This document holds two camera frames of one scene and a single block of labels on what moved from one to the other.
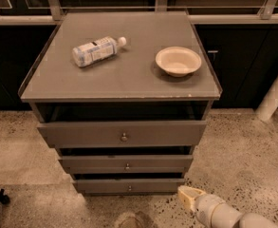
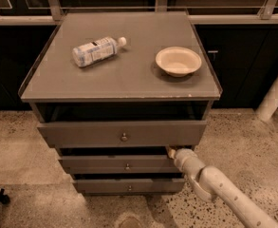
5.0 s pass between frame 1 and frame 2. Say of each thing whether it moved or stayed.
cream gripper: moved
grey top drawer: stayed
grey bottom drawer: stayed
